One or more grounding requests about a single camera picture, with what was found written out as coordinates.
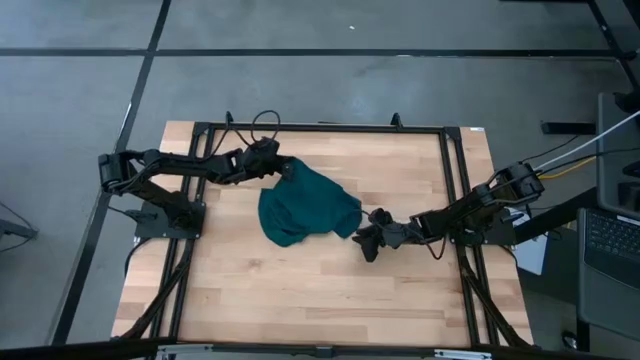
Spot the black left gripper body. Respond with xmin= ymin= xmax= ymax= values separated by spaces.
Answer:
xmin=238 ymin=138 xmax=286 ymax=180

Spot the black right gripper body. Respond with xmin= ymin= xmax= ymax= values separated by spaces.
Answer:
xmin=380 ymin=220 xmax=426 ymax=249

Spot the teal microfiber towel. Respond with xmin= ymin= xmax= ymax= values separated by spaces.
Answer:
xmin=257 ymin=157 xmax=364 ymax=249

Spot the white paper sheet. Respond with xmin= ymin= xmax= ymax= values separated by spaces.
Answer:
xmin=513 ymin=233 xmax=550 ymax=277

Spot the black desk foot bar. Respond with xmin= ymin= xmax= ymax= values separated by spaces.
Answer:
xmin=540 ymin=121 xmax=598 ymax=136

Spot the grey laptop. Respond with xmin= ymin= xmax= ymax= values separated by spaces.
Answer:
xmin=576 ymin=207 xmax=640 ymax=342

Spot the grey chair base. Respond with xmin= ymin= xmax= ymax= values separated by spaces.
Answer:
xmin=0 ymin=199 xmax=40 ymax=254

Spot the black desk item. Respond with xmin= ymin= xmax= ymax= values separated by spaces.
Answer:
xmin=613 ymin=89 xmax=640 ymax=114

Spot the black overhead gantry bar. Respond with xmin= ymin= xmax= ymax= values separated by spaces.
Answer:
xmin=0 ymin=338 xmax=640 ymax=360

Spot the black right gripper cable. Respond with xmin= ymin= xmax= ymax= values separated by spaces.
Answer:
xmin=419 ymin=232 xmax=450 ymax=261

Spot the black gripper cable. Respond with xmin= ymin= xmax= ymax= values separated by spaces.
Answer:
xmin=419 ymin=232 xmax=450 ymax=261
xmin=225 ymin=109 xmax=282 ymax=149

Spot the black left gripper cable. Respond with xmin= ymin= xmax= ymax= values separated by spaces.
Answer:
xmin=225 ymin=109 xmax=282 ymax=149

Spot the black aluminium table frame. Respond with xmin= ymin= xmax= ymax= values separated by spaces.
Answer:
xmin=112 ymin=112 xmax=539 ymax=351

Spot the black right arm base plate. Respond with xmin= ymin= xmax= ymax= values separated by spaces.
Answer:
xmin=452 ymin=214 xmax=517 ymax=247

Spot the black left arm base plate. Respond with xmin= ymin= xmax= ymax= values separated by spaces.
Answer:
xmin=133 ymin=199 xmax=207 ymax=240

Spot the yellow floor cable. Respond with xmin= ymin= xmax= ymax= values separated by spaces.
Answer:
xmin=537 ymin=155 xmax=599 ymax=181

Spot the white cable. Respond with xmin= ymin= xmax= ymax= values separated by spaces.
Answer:
xmin=533 ymin=109 xmax=640 ymax=172

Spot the black power cable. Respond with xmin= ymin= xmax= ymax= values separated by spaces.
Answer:
xmin=538 ymin=147 xmax=640 ymax=176

